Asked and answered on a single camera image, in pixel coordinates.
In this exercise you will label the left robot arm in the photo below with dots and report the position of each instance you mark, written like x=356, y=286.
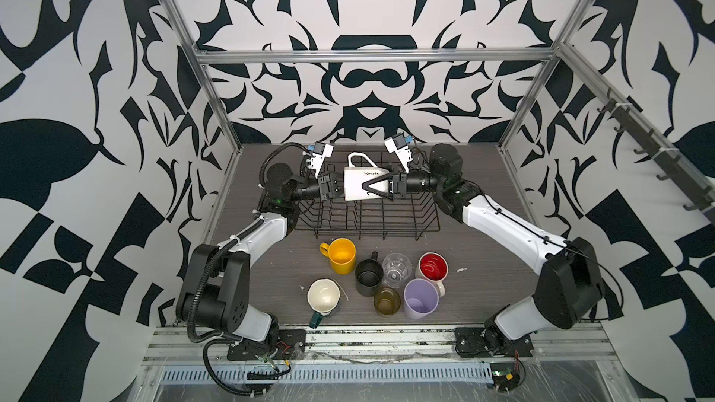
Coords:
x=215, y=298

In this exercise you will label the yellow mug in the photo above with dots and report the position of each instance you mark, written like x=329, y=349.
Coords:
x=342, y=254

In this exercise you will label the white cable duct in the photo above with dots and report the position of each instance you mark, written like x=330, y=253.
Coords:
x=478, y=373

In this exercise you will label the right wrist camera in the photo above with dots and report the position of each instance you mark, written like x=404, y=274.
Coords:
x=400, y=145

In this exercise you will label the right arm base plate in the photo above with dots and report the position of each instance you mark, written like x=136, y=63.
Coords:
x=490, y=342

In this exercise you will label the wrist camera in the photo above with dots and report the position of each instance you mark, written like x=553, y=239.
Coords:
x=400, y=145
x=315, y=157

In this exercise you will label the white ceramic mug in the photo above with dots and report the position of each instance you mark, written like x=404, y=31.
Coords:
x=360, y=169

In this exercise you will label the clear glass cup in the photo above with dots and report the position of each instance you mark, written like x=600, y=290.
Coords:
x=397, y=270

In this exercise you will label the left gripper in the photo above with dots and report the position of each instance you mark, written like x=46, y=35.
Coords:
x=328, y=187

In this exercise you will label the black mug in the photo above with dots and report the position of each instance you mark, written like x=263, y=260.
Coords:
x=369, y=275

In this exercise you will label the olive brown glass cup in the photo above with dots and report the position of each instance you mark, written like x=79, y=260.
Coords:
x=387, y=301

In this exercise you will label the small circuit board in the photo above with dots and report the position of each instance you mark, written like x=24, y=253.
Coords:
x=507, y=377

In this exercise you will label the black wire dish rack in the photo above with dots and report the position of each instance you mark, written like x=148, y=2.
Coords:
x=411, y=216

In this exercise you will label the wall hook rail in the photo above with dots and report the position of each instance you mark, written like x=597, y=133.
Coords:
x=653, y=145

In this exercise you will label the purple plastic cup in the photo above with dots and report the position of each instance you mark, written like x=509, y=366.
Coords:
x=420, y=299

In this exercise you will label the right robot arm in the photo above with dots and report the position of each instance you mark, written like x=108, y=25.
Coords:
x=569, y=276

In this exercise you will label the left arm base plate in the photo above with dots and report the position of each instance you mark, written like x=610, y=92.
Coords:
x=282, y=344

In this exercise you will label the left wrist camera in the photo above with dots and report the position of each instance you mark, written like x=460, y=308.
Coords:
x=315, y=157

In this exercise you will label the red inside white mug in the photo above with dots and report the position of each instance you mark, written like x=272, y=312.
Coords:
x=434, y=268

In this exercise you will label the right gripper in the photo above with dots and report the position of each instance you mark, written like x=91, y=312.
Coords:
x=397, y=181

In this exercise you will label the green mug cream inside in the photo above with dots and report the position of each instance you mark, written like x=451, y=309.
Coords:
x=323, y=297

